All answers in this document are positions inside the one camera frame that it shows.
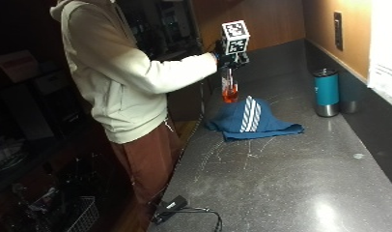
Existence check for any person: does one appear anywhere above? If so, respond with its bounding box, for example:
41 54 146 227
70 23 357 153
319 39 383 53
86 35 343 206
49 0 219 207

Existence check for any blue striped cloth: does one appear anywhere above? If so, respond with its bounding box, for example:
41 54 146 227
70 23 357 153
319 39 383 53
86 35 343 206
205 95 306 143

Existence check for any black wall outlet plate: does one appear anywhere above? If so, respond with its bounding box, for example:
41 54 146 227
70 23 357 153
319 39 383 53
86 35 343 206
334 11 344 52

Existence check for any white marker cube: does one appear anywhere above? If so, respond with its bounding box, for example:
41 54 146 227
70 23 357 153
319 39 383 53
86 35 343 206
221 19 252 55

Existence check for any black cable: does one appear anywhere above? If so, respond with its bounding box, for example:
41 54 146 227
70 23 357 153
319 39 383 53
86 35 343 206
177 207 223 232

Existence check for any teal steel tumbler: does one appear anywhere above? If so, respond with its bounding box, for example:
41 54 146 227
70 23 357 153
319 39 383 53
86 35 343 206
312 68 341 118

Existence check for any white wire basket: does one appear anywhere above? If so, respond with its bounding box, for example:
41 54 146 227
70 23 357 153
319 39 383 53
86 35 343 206
53 195 101 232

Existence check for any white paper sheet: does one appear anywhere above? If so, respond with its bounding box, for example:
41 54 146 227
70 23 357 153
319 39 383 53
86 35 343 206
367 0 392 112

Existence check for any black device on counter edge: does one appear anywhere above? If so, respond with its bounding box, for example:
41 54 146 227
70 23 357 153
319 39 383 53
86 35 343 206
151 194 190 224

